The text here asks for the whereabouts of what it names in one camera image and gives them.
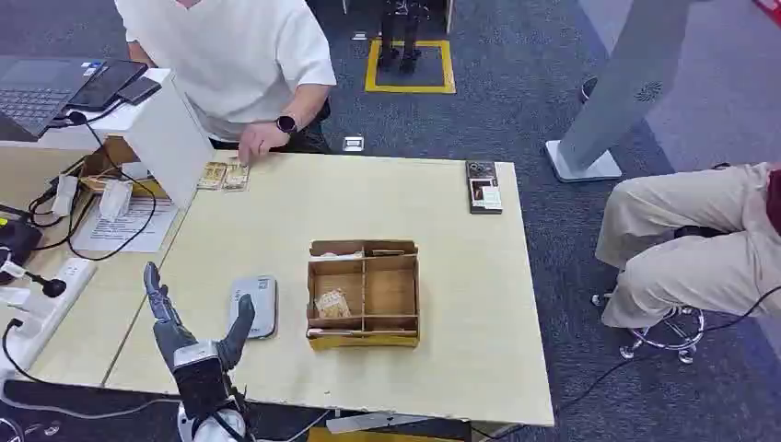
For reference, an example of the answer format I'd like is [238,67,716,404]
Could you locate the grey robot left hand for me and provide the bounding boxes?
[143,262,257,372]

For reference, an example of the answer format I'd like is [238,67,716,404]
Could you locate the printed white paper sheet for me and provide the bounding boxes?
[71,196,180,254]

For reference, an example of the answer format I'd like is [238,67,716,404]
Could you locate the white power strip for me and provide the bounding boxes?
[0,256,99,373]

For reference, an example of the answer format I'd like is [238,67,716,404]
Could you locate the black power plug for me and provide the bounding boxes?
[24,272,67,299]

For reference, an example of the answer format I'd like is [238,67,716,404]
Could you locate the printed card in plastic sleeve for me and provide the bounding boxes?
[314,288,353,320]

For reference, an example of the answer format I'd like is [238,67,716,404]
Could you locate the black desk device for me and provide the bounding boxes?
[0,216,44,286]

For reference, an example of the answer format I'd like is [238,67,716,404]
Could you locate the white desk riser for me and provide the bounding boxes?
[0,67,216,211]

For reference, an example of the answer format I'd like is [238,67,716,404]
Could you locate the person's hand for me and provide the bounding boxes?
[237,122,290,167]

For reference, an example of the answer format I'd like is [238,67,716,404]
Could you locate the wooden card box with compartments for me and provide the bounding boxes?
[305,238,422,352]

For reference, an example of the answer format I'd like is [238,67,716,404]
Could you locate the black smartphone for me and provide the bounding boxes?
[117,76,163,107]

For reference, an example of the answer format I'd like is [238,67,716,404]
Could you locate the black tablet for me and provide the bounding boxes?
[66,59,149,113]

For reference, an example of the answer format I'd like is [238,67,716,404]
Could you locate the dark grey laptop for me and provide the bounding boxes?
[0,55,102,139]

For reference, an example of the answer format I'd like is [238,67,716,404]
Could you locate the person at the desk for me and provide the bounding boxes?
[113,0,338,167]

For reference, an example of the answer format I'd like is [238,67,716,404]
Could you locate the yellow floor tape square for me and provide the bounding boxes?
[364,39,457,95]

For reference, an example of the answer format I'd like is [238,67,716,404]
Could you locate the black printed card pack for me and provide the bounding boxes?
[464,160,504,215]

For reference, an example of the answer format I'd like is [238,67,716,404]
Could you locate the black robot legs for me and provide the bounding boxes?
[376,0,424,76]

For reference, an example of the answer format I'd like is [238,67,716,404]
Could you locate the chrome swivel stool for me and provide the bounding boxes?
[590,292,706,366]

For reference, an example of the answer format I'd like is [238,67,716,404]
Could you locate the grey pillar with white base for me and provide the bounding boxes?
[544,0,698,184]

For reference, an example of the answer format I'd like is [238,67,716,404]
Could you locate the seated person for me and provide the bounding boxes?
[594,160,781,331]

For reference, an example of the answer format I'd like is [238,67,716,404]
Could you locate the red object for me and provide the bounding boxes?
[753,0,781,28]

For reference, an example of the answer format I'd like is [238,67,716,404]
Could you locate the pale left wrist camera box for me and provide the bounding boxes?
[173,341,221,375]

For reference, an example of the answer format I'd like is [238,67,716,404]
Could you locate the white cable tag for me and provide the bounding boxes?
[51,175,80,218]
[98,179,134,222]

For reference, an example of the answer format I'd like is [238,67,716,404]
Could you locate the black cable on desk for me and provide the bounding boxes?
[27,110,158,262]

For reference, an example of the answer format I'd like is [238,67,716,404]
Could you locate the metal bracket under desk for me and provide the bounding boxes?
[324,412,436,436]

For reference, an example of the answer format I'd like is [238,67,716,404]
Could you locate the black cable on floor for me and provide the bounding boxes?
[471,284,781,442]

